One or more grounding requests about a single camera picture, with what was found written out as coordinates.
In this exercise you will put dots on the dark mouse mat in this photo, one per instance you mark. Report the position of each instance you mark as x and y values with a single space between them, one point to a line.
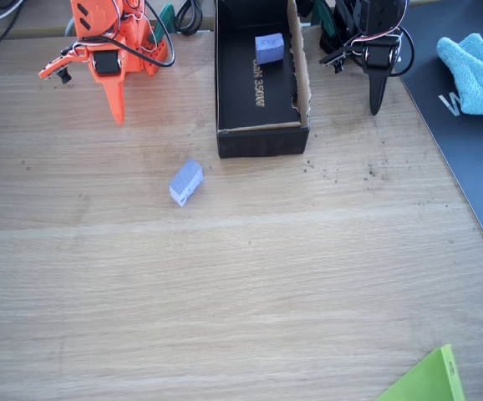
475 167

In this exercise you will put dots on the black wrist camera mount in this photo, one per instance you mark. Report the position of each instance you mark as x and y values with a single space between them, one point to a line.
333 58

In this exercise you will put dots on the green table clamp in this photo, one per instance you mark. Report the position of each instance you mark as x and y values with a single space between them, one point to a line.
167 16
323 18

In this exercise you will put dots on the light blue cloth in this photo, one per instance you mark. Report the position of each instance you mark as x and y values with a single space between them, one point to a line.
479 75

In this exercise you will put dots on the orange perforated arm base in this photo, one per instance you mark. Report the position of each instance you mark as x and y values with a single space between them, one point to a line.
158 56

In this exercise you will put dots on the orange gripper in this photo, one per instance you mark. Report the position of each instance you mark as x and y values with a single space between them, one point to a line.
109 63

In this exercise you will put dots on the purple foam block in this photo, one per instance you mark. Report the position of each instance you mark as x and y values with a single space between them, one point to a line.
269 48
185 184

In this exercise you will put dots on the black cardboard box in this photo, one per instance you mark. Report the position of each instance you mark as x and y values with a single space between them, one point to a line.
262 142

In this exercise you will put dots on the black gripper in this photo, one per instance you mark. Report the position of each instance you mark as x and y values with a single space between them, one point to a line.
378 58

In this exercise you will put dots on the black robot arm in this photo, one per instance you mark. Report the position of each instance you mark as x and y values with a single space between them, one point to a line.
350 16

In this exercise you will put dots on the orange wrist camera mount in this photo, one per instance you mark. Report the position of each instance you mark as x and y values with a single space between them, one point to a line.
64 58

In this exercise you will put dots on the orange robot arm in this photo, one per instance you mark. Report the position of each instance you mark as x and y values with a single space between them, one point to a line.
95 16

